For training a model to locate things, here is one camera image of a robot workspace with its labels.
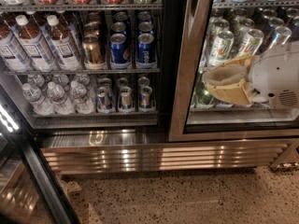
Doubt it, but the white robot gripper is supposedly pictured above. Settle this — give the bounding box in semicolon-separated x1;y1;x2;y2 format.
202;41;299;109

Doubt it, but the glass fridge door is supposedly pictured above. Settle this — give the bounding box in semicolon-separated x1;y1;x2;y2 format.
0;94;80;224
169;0;299;141

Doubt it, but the steel fridge bottom grille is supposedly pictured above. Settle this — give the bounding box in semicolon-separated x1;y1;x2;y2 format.
42;138;298;175

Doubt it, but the white green soda can left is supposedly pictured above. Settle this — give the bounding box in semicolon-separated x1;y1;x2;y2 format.
208;31;235;66

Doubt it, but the white green soda can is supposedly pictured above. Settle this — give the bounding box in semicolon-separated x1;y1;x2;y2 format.
208;31;235;66
236;29;264;56

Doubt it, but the white green soda can right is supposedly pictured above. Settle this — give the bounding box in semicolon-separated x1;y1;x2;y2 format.
236;29;264;56

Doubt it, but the green soda can lower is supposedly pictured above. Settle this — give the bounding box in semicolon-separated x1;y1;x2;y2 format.
195;84;215;108

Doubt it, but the silver blue can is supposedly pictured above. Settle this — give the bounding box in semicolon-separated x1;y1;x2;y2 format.
265;26;292;50

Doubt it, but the blue pepsi can front right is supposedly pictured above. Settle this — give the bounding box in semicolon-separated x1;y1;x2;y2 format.
136;33;156;69

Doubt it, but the blue pepsi can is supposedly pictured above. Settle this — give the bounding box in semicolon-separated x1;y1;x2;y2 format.
136;33;156;69
109;34;131;69

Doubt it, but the red bull can right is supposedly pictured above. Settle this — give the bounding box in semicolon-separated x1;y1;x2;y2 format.
139;86;155;112

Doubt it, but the red bull can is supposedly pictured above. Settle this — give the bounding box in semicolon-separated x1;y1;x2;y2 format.
119;86;135;113
96;87;114;113
139;86;155;112

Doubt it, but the red bull can middle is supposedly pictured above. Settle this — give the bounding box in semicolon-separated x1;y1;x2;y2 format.
119;86;135;113

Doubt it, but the blue pepsi can front left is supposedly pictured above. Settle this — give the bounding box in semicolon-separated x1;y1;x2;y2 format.
109;34;131;69

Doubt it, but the red bull can left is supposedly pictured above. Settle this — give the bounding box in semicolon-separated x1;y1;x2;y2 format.
96;87;114;113

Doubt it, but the gold soda can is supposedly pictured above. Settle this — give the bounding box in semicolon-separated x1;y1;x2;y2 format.
82;35;107;70

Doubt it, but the water bottle right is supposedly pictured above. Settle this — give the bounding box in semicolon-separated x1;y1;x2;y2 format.
71;80;95;114

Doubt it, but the water bottle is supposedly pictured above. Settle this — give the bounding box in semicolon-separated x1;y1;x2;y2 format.
71;80;95;114
47;81;75;115
22;83;54;116

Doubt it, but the tea bottle white label right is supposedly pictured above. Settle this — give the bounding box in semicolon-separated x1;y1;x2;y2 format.
47;15;82;71

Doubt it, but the tea bottle white label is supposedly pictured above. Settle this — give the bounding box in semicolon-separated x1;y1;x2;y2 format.
47;15;82;71
0;22;31;72
16;15;57;72

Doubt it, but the water bottle middle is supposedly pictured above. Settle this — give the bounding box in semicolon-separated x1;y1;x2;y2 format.
47;81;75;115

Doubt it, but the water bottle left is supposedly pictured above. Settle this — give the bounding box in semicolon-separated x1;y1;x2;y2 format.
22;83;54;116

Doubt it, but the tea bottle white label middle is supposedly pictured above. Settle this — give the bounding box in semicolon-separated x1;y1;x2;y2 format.
16;15;57;72

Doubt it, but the tea bottle white label left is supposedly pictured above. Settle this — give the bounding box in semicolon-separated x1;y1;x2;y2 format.
0;22;31;72

